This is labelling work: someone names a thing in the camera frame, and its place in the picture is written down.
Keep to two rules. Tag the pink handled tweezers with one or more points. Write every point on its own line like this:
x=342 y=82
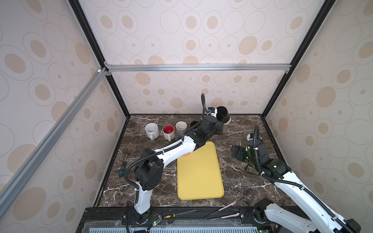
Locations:
x=225 y=217
x=223 y=208

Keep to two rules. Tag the pink handled tweezers lower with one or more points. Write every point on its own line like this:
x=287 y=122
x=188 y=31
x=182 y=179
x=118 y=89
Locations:
x=225 y=217

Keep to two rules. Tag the black mug white base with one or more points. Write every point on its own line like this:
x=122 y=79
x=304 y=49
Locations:
x=223 y=115

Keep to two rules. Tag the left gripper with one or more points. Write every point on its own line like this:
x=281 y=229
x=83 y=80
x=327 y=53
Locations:
x=216 y=124

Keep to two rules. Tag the horizontal aluminium rail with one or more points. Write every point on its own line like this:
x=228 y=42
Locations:
x=206 y=67

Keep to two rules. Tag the pink handled tweezers upper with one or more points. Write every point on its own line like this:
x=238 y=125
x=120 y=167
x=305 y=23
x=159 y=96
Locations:
x=223 y=208

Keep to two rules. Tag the yellow plastic tray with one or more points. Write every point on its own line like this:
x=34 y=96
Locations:
x=198 y=174

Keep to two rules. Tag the grey mug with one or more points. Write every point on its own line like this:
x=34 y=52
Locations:
x=181 y=128

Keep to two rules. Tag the yellow handled screwdriver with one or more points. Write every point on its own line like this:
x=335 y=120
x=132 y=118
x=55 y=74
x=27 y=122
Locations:
x=179 y=214

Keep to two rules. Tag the black base frame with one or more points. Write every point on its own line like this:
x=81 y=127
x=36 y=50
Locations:
x=117 y=217

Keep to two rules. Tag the white speckled mug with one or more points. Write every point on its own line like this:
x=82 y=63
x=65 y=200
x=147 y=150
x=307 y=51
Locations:
x=152 y=131

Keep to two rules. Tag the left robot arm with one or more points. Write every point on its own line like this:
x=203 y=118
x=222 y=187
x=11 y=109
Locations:
x=146 y=173

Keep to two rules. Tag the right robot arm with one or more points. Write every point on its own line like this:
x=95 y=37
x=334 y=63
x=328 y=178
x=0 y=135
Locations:
x=320 y=217

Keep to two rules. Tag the green handled screwdriver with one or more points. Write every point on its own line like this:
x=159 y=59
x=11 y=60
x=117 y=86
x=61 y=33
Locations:
x=123 y=167

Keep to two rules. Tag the white mug red inside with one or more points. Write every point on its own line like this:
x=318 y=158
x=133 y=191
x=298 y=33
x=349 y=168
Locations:
x=168 y=132

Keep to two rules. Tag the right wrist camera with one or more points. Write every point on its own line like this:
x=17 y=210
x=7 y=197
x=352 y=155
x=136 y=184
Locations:
x=250 y=136

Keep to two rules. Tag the cream and peach mug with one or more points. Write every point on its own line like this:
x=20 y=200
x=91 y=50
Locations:
x=186 y=153

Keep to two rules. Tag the left slanted aluminium rail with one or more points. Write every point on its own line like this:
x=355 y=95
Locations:
x=29 y=167

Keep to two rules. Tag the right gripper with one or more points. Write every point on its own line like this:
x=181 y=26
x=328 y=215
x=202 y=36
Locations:
x=242 y=150

